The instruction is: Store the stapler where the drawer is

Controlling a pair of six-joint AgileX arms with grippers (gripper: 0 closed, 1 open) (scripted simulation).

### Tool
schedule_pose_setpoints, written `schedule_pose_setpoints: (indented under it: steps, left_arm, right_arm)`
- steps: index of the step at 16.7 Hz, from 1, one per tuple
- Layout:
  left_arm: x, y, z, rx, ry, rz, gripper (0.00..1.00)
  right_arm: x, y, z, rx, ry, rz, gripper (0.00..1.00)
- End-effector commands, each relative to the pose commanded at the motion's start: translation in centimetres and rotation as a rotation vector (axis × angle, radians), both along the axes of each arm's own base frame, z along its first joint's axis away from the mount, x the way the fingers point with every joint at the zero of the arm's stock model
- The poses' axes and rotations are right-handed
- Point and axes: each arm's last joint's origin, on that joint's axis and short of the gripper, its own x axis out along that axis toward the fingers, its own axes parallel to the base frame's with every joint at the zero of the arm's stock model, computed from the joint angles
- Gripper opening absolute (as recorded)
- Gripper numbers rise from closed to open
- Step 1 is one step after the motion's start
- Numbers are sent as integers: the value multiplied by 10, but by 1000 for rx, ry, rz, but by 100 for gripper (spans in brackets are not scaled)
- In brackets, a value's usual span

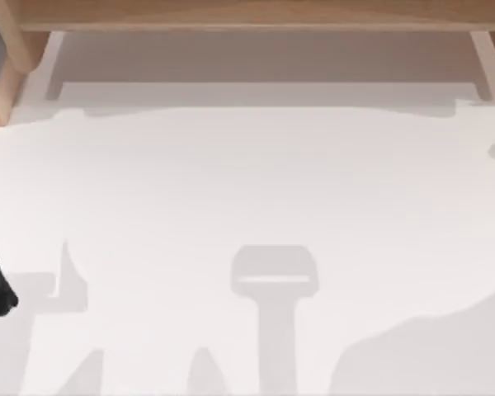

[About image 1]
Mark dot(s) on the pale wooden shelf unit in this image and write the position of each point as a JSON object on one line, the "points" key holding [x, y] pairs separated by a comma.
{"points": [[239, 14]]}

